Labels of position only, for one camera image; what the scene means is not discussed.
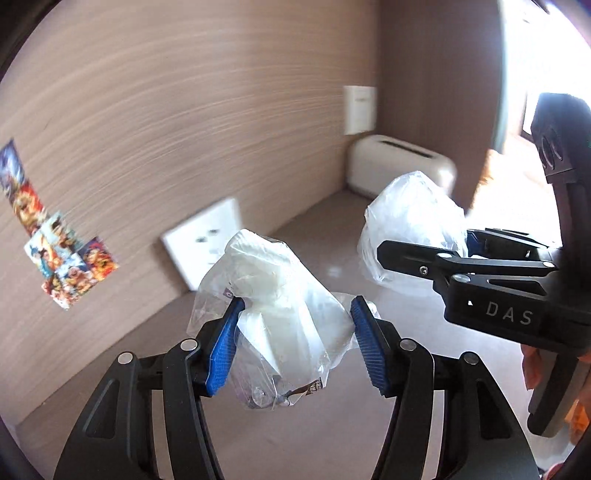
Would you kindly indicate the white tissue box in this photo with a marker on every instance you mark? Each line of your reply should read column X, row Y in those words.
column 397, row 159

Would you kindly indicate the clear plastic bag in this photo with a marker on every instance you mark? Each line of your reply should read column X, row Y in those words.
column 411, row 212

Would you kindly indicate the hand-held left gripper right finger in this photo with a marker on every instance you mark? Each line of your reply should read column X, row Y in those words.
column 369, row 346

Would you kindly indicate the cluster of cartoon wall stickers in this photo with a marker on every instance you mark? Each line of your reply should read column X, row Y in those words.
column 60, row 263

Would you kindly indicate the person's right hand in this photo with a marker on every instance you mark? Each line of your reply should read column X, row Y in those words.
column 531, row 369

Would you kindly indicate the white wall socket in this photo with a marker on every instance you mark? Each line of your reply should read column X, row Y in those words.
column 194, row 249
column 360, row 110

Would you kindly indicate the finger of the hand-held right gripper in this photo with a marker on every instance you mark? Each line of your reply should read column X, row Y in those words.
column 508, row 240
column 406, row 261

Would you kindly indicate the clear bag with white tissue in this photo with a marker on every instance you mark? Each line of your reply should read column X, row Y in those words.
column 286, row 300

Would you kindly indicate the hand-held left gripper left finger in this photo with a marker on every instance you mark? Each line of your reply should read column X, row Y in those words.
column 224, row 350

